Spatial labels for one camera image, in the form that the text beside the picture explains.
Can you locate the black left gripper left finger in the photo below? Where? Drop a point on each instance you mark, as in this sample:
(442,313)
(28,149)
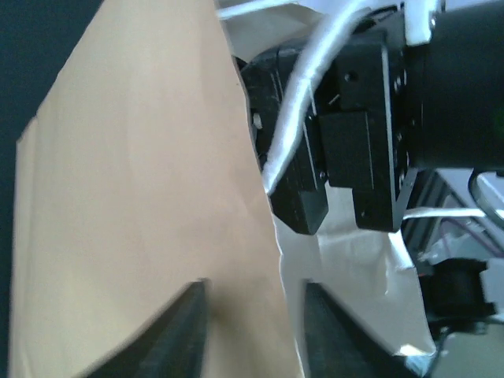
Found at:
(171,346)

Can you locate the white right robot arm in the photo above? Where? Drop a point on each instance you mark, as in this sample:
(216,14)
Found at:
(454,98)

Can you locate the brown paper takeout bag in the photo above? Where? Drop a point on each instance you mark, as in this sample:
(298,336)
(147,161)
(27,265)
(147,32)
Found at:
(137,175)

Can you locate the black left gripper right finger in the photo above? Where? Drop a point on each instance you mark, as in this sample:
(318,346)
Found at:
(337,346)

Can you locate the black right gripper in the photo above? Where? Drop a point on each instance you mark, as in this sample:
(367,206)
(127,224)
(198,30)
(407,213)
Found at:
(354,134)

